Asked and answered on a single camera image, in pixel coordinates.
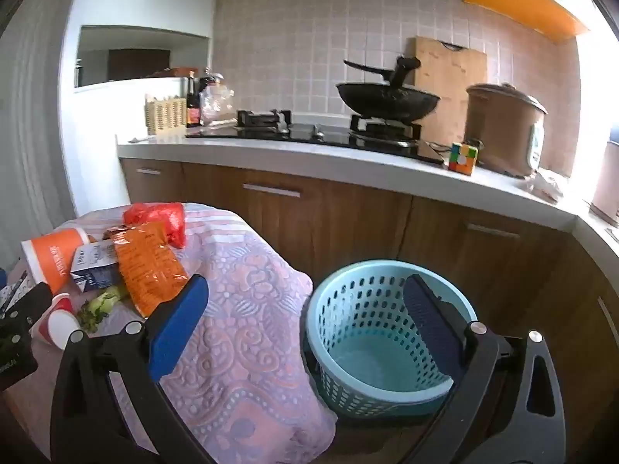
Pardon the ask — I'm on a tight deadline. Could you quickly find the orange snack packet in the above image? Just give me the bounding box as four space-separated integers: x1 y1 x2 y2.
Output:
104 221 190 319

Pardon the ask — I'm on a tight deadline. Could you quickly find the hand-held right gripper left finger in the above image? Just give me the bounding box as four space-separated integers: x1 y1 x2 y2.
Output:
51 275 228 464

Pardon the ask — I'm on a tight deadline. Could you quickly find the white plastic bag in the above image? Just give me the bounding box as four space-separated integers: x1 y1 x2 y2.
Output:
527 169 568 202

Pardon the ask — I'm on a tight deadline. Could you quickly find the dark sauce bottle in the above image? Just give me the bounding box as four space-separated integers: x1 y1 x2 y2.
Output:
186 72 203 129

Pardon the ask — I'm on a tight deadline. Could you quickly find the wooden cutting board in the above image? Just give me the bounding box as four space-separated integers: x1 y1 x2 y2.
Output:
411 36 488 148

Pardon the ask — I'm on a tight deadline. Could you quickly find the pink patterned blanket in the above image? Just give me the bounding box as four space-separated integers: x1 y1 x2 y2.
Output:
10 202 339 464

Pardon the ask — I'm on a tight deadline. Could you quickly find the red plastic bag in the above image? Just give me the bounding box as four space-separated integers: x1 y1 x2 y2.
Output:
123 202 187 248

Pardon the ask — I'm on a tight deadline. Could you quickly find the black wok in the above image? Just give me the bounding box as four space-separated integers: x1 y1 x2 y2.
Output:
336 55 442 124

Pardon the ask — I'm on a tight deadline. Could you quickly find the beige wicker basket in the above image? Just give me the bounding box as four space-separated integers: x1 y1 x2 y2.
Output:
144 94 188 135

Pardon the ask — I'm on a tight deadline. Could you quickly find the small red paper cup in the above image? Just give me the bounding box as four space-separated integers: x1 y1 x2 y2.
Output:
30 294 82 351

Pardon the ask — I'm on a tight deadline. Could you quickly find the blue white milk carton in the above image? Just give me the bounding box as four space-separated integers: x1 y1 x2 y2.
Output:
70 241 121 293

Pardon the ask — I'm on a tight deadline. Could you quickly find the black spatula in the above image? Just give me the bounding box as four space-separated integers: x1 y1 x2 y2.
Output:
343 59 395 80

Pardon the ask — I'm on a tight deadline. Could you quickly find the large orange paper cup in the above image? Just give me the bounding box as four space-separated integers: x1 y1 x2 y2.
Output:
20 228 90 295

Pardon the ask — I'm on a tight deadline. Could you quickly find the clear plastic jar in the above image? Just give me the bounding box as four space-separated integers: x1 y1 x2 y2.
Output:
199 75 235 125

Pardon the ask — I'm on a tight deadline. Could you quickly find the brown rice cooker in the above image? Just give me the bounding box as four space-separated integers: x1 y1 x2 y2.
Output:
465 82 549 178

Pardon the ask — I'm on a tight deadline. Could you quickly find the colourful puzzle cube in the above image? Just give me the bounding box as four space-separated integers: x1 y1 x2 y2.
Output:
448 142 479 175

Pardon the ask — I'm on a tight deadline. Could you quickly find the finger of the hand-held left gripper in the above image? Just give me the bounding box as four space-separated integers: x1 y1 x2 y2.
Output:
5 281 53 321

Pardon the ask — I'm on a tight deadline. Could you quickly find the teal plastic basket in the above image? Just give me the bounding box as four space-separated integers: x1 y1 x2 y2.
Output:
304 259 479 419

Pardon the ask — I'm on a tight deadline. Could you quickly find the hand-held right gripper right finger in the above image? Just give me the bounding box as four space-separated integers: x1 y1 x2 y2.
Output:
401 275 566 464

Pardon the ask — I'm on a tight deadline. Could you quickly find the green vegetable leaf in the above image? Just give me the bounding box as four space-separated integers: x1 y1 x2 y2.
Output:
77 286 127 333

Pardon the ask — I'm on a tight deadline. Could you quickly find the black gas stove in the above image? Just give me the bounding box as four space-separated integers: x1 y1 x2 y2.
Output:
186 109 446 165

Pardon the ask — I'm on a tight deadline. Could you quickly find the orange wall cabinet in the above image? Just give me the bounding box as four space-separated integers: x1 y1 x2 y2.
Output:
462 0 591 42

